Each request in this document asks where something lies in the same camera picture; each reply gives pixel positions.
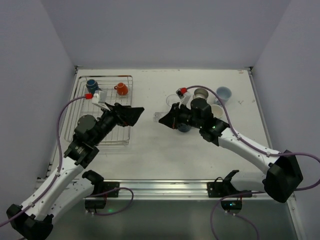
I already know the dark blue mug front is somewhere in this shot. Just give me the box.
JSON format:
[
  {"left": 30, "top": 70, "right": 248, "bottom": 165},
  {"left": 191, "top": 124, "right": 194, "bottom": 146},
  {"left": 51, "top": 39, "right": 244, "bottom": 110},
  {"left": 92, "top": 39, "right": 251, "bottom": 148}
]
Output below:
[{"left": 177, "top": 124, "right": 192, "bottom": 133}]

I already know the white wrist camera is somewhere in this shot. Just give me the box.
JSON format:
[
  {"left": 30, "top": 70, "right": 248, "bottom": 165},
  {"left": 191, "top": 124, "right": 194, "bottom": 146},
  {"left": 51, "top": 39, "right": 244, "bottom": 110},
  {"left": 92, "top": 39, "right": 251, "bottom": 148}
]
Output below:
[
  {"left": 91, "top": 90, "right": 110, "bottom": 111},
  {"left": 175, "top": 87, "right": 192, "bottom": 107}
]

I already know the dark blue mug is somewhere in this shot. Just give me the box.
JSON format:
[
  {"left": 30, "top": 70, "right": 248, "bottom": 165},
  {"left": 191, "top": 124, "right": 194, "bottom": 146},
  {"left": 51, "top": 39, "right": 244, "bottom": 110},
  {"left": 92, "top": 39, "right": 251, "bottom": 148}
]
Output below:
[
  {"left": 177, "top": 124, "right": 192, "bottom": 133},
  {"left": 86, "top": 79, "right": 101, "bottom": 95}
]

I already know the black left controller box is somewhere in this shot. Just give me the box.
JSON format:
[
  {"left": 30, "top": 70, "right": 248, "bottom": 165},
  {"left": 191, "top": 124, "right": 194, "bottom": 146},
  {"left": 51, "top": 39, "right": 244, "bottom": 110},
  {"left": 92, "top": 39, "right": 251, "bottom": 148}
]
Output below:
[{"left": 84, "top": 199, "right": 106, "bottom": 211}]

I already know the black controller box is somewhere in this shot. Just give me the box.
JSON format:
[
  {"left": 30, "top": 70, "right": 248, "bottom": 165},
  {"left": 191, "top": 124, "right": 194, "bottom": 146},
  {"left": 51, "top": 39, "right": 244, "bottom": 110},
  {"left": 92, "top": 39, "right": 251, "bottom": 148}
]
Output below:
[
  {"left": 84, "top": 199, "right": 106, "bottom": 211},
  {"left": 220, "top": 200, "right": 243, "bottom": 215}
]

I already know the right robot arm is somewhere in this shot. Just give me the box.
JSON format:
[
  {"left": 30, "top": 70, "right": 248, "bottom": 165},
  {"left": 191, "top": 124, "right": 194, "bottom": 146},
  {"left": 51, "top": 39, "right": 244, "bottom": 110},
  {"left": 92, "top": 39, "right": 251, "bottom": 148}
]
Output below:
[{"left": 158, "top": 98, "right": 303, "bottom": 203}]

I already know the orange ceramic cup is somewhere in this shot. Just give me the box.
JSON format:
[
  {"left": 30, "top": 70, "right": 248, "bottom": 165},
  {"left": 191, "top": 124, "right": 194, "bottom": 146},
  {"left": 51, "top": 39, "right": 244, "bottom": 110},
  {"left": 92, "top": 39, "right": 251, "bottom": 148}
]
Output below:
[{"left": 114, "top": 82, "right": 129, "bottom": 96}]

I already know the grey ceramic mug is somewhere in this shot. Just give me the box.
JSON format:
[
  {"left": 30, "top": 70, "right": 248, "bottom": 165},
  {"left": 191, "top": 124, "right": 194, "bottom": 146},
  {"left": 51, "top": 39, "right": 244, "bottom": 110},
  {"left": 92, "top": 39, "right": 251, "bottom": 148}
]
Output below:
[{"left": 216, "top": 86, "right": 232, "bottom": 104}]

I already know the black right controller box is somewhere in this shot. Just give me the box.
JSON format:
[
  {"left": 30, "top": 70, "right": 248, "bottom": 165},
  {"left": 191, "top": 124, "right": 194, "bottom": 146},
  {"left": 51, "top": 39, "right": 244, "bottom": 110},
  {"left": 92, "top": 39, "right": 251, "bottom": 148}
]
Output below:
[{"left": 220, "top": 200, "right": 243, "bottom": 215}]

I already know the metal wire dish rack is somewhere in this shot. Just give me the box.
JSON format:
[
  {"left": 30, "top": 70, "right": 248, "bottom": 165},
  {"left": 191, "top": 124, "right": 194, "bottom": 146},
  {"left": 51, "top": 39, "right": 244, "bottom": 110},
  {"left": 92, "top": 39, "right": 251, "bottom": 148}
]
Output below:
[{"left": 62, "top": 75, "right": 133, "bottom": 146}]

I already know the dark blue mug rear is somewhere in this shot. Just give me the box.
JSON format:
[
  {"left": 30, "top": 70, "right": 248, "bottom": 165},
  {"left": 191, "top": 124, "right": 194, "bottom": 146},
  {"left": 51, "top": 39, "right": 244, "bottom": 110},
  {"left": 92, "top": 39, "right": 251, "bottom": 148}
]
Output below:
[{"left": 86, "top": 79, "right": 101, "bottom": 95}]

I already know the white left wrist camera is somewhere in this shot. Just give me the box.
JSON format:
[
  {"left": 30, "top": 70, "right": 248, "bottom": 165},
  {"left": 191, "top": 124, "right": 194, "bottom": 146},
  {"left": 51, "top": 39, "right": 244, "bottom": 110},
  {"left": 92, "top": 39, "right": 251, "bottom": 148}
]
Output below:
[{"left": 91, "top": 90, "right": 110, "bottom": 111}]

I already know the aluminium frame rail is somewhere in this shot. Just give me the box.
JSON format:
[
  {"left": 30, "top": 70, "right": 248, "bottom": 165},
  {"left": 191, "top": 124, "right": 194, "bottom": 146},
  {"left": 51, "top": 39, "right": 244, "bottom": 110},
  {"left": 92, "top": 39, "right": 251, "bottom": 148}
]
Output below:
[{"left": 32, "top": 178, "right": 297, "bottom": 201}]

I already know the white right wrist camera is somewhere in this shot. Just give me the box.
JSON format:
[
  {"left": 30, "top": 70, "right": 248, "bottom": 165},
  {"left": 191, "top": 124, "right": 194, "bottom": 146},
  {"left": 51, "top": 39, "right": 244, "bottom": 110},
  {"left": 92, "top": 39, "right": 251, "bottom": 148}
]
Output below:
[{"left": 175, "top": 87, "right": 192, "bottom": 107}]

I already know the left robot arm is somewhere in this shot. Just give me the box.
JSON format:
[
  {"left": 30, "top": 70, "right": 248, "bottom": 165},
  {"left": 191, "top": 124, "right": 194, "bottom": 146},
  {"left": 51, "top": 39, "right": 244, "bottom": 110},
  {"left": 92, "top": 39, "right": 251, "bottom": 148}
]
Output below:
[{"left": 6, "top": 102, "right": 145, "bottom": 240}]

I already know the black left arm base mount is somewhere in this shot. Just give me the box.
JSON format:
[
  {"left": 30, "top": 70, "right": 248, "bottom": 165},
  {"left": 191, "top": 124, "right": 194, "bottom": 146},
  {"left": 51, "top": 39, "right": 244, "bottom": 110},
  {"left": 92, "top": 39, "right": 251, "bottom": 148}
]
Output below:
[{"left": 82, "top": 170, "right": 120, "bottom": 198}]

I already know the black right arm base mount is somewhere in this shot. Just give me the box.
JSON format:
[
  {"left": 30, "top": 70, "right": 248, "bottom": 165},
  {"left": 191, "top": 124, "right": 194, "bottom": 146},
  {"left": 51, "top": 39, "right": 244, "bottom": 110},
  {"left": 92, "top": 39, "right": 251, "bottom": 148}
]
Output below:
[{"left": 206, "top": 170, "right": 253, "bottom": 198}]

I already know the clear plastic cup front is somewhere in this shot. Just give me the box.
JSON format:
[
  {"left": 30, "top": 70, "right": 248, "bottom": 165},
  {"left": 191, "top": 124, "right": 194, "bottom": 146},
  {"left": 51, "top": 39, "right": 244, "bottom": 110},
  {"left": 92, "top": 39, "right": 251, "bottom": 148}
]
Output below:
[{"left": 166, "top": 94, "right": 180, "bottom": 108}]

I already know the clear glass cup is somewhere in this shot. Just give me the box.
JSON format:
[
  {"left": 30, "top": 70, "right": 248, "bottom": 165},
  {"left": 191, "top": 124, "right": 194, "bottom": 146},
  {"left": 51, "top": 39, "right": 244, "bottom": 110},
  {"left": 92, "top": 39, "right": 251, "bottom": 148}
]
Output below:
[{"left": 153, "top": 112, "right": 167, "bottom": 123}]

